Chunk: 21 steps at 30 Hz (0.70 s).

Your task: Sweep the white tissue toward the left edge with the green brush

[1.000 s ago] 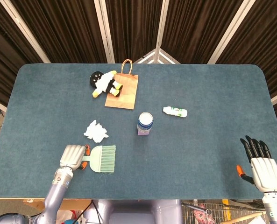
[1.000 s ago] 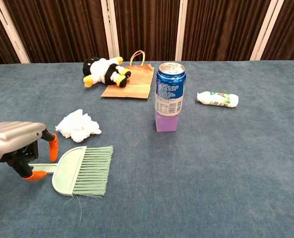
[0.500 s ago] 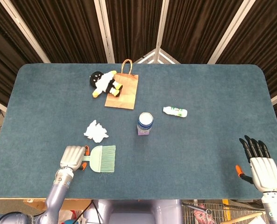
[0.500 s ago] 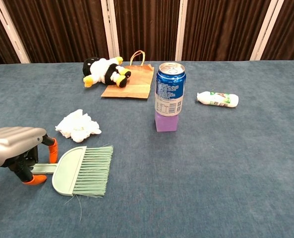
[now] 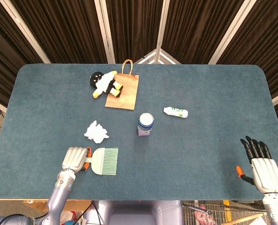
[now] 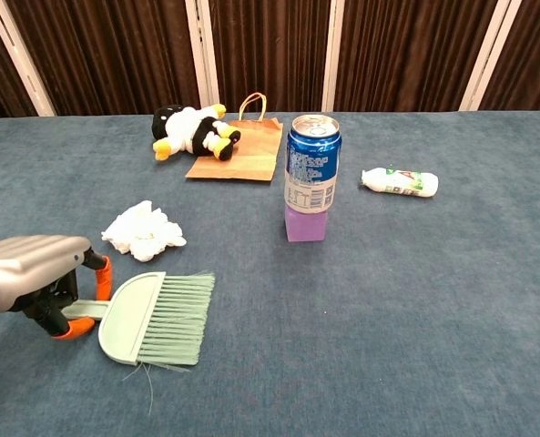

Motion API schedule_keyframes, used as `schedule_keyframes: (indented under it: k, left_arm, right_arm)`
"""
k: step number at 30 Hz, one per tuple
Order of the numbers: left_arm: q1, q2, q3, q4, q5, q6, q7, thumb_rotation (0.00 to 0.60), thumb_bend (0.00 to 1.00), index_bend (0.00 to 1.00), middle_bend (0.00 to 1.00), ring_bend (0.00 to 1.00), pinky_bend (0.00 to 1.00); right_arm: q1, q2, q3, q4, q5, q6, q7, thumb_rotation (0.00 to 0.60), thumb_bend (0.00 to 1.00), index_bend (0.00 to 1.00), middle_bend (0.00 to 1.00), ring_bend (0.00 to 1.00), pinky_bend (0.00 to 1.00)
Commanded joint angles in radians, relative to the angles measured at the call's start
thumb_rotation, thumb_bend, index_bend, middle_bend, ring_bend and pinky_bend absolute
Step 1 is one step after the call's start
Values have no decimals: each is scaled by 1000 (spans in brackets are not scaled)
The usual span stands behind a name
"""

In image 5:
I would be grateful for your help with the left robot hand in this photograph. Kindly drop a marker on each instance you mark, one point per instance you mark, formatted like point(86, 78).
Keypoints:
point(75, 159)

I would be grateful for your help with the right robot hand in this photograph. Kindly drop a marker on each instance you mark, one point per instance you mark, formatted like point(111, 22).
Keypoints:
point(264, 173)

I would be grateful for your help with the white brush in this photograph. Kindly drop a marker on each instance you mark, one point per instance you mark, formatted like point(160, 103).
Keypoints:
point(104, 161)

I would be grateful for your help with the white paper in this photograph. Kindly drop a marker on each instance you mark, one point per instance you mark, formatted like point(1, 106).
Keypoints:
point(96, 132)

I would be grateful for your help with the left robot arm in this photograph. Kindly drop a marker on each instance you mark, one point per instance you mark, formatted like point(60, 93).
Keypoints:
point(35, 206)

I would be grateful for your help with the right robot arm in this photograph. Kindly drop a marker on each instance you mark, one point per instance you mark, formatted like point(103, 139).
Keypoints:
point(275, 208)

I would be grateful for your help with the cardboard box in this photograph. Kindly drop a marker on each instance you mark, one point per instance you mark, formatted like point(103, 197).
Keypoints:
point(40, 205)

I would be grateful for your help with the wooden stick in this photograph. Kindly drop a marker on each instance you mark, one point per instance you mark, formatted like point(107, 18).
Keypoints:
point(246, 218)

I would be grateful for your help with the red and white plastic bag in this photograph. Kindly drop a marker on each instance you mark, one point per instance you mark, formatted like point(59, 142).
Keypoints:
point(68, 216)

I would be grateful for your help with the blue table mat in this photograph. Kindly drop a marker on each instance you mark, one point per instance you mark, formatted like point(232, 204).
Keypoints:
point(138, 131)

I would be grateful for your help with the white and blue can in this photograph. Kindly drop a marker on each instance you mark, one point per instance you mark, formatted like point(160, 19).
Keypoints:
point(145, 124)

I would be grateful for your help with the lavender robot torso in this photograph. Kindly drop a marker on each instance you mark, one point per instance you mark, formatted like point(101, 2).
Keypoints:
point(134, 212)

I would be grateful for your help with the brown paper bag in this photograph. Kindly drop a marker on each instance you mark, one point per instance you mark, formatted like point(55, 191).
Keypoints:
point(123, 93)

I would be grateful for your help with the black and white plush doll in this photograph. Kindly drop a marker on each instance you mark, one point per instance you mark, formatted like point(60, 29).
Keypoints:
point(104, 83)

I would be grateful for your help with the small white plastic bottle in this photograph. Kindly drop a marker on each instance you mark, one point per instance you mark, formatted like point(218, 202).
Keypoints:
point(176, 112)

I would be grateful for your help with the white metal frame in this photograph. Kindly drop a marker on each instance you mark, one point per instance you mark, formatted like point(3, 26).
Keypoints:
point(156, 57)

